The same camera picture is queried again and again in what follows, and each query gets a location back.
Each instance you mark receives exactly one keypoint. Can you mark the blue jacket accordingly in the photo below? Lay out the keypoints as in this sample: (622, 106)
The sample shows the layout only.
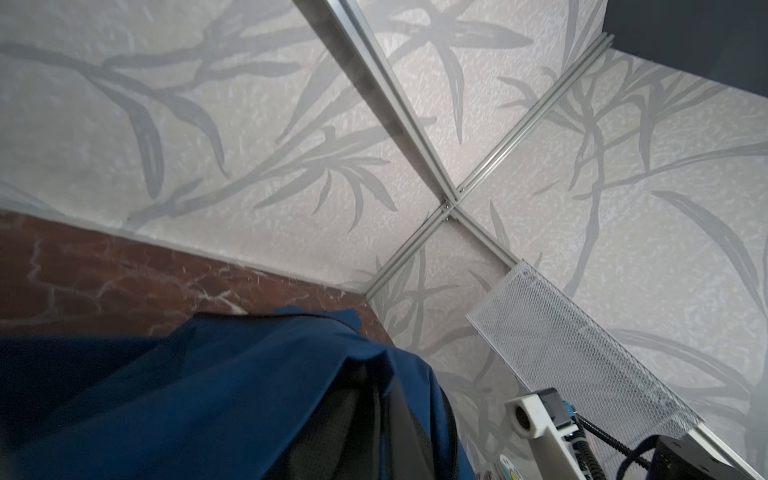
(294, 394)

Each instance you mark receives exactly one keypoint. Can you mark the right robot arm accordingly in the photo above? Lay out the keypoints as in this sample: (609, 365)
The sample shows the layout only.
(660, 456)

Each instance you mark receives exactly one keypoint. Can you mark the white wire mesh basket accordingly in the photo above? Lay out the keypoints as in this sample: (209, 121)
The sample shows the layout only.
(546, 341)

